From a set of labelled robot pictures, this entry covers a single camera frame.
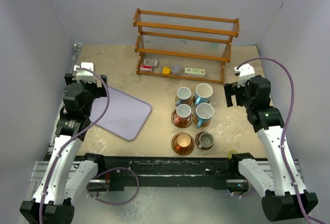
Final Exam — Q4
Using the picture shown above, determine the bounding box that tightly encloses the yellow grey tape measure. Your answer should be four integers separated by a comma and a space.
162, 67, 171, 75

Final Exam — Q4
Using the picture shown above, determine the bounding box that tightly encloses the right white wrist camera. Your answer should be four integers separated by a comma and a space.
234, 63, 255, 87

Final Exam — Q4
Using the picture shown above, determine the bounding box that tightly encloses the blue mug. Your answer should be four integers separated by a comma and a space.
195, 103, 215, 129
194, 83, 213, 106

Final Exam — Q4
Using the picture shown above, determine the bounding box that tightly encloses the grey cup with blue handle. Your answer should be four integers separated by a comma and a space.
176, 87, 191, 99

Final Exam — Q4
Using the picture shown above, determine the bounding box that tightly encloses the black base bar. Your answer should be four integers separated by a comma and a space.
99, 156, 250, 193

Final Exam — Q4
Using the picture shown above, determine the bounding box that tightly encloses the copper cup with red handle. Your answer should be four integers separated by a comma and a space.
173, 133, 192, 153

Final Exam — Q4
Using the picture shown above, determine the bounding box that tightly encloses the red and white staple box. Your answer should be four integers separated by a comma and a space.
139, 65, 153, 72

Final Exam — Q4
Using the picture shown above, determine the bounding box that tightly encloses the clear tub of rubber bands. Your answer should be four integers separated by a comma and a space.
170, 64, 183, 75

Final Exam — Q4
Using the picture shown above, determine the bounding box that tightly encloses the metal table edge rail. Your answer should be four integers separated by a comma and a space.
45, 43, 84, 157

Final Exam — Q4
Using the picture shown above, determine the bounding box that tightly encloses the wooden three-tier shelf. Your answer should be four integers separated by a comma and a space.
133, 8, 240, 84

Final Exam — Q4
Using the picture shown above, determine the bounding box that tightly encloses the light wooden coaster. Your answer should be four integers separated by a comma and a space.
193, 114, 211, 129
175, 96, 193, 106

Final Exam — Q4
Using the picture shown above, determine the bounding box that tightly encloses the small grey-green cup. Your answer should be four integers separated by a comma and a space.
197, 133, 215, 149

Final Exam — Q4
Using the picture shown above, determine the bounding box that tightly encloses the lavender plastic tray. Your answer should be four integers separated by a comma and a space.
96, 87, 152, 140

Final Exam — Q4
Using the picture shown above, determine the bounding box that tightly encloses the white green box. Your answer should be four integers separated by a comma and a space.
184, 68, 206, 78

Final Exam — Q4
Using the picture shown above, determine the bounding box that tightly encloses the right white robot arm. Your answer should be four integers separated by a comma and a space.
224, 75, 318, 221

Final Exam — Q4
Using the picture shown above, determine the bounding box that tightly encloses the brown ringed wooden saucer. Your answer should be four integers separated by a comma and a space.
171, 110, 193, 129

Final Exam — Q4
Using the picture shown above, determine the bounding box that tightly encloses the aluminium front frame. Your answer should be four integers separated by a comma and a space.
19, 159, 317, 224

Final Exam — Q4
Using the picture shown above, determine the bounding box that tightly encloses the purple cable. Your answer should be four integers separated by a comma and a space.
38, 66, 140, 224
230, 57, 330, 224

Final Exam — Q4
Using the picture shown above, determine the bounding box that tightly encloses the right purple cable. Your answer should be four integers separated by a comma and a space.
230, 57, 330, 224

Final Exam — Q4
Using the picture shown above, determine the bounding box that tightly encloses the grey cup with orange handle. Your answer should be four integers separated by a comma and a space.
174, 104, 191, 124

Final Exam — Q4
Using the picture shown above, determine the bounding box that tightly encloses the yellow tape roll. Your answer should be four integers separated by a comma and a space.
227, 150, 238, 159

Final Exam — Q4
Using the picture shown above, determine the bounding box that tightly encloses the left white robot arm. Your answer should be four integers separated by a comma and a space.
20, 72, 109, 223

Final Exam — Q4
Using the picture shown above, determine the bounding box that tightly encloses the dark walnut coaster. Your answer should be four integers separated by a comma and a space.
192, 97, 210, 105
194, 131, 215, 151

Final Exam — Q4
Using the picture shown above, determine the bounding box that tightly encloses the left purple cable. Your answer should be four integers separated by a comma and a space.
38, 66, 140, 224

